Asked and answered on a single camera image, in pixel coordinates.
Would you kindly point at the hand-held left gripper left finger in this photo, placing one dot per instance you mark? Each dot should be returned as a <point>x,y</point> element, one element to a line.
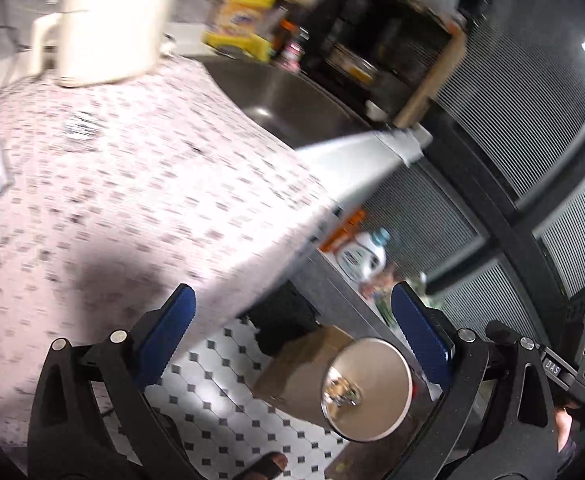
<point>170,330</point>

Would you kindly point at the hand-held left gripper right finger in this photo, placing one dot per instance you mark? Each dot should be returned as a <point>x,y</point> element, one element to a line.
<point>422,335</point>

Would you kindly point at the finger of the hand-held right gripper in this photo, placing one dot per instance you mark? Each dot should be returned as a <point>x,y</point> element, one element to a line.
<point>499,332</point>

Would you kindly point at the white trash bin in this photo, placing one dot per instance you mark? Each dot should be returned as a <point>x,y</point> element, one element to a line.
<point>377,410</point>

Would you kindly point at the person's right hand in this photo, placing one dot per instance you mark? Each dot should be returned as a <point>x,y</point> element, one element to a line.
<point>563,425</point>

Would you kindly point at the pink snack packet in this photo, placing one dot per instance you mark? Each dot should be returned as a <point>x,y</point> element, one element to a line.
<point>380,287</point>

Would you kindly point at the grey stone ledge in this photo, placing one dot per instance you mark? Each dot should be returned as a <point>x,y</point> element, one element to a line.
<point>337,290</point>

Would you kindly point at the white laundry detergent bottle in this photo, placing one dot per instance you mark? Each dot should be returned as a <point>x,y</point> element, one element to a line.
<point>362,257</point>

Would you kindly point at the black bag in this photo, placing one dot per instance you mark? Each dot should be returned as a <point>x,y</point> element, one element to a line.
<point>285,317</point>

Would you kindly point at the orange bottle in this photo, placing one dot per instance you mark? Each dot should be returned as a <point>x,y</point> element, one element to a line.
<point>345,232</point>

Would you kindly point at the cardboard box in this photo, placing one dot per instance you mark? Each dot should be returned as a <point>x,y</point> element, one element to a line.
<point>292,375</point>

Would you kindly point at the pink patterned counter cover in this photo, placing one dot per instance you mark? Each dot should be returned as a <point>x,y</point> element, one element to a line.
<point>147,200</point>

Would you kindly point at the black slipper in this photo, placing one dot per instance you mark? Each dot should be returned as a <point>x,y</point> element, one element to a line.
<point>262,470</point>

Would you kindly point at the white sink cabinet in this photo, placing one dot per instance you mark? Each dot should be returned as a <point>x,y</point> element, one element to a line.
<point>352,152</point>

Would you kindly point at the steel sink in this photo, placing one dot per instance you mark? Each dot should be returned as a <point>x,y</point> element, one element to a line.
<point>282,105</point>

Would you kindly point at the metal tray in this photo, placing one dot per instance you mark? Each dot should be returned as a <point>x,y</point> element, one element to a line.
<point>355,62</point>

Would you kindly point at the small pink bottle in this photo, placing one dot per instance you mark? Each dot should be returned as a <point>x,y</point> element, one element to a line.
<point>292,50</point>

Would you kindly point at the wooden shelf with items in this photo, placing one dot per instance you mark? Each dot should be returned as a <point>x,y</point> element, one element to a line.
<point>372,25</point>

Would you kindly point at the cream electric kettle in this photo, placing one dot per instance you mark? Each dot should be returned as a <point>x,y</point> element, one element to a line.
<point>112,20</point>

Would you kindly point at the yellow detergent jug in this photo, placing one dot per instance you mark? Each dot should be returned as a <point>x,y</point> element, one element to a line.
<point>237,15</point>

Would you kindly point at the black window frame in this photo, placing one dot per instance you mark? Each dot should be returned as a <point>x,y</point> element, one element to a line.
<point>502,210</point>

